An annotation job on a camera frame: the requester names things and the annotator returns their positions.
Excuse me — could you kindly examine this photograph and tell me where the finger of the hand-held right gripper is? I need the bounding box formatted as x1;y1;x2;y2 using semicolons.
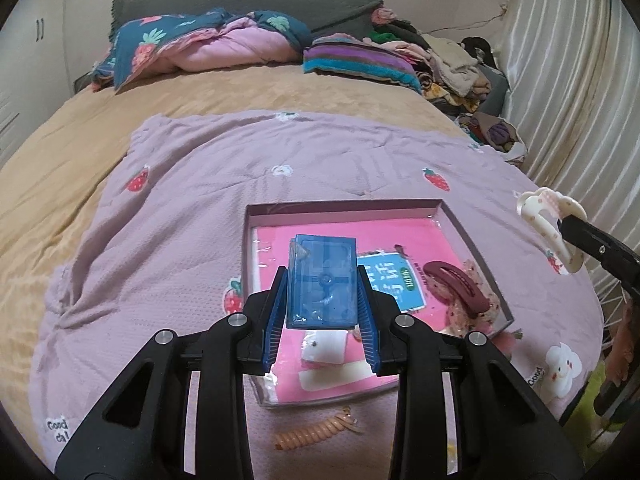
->
557;216;640;293

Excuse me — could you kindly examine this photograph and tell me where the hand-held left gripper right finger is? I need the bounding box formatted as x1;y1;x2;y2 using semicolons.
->
356;275;586;480

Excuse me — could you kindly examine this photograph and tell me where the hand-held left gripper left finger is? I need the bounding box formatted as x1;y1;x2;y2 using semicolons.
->
54;265;291;480

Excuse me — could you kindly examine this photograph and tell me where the white card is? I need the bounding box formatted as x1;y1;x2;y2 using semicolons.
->
299;331;349;366

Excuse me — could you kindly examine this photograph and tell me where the blue transparent plastic box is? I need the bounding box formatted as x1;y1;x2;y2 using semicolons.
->
284;233;360;332

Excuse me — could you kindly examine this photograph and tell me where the cream dotted hair claw clip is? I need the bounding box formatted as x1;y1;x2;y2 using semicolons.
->
517;187;588;276

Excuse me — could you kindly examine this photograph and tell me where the brown sheer dotted hair bow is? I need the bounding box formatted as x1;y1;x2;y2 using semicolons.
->
435;259;503;338

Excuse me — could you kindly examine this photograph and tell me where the maroon long hair clip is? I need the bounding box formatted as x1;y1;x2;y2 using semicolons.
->
422;259;493;317

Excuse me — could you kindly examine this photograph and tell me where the pink tray box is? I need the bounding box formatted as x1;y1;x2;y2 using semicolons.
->
242;199;516;408

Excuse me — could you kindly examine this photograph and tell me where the purple cartoon print blanket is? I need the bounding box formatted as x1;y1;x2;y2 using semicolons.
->
30;110;606;466

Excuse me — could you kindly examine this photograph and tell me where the white striped curtain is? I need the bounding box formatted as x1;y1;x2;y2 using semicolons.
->
500;0;640;281

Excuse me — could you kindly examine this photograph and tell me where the green cloth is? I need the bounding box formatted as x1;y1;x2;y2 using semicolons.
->
565;360;621;441

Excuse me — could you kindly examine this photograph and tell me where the pile of clothes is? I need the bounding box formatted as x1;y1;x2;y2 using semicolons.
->
370;7;528;161

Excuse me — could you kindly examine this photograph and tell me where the beige bed sheet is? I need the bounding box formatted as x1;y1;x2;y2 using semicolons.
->
0;62;471;461

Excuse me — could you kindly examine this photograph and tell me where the striped folded towel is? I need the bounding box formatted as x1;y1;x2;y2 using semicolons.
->
302;34;423;95

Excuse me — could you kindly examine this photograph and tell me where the blue and pink strawberry quilt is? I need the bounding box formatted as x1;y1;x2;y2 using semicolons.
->
91;7;312;93

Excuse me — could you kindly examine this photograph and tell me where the grey padded headboard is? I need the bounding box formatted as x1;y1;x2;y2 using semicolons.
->
109;0;385;43

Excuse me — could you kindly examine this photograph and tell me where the white wardrobe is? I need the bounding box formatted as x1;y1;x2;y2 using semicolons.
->
0;0;76;161

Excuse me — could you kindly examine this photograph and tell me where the orange spiral hair tie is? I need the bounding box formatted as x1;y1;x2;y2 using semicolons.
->
273;408;363;451

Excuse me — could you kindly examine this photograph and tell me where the black wall cable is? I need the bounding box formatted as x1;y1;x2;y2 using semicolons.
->
467;0;511;31

